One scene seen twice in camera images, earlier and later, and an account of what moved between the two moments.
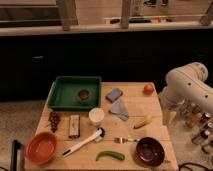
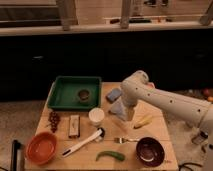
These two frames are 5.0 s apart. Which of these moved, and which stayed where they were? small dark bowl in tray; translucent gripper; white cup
Moved: translucent gripper
Stayed: small dark bowl in tray; white cup
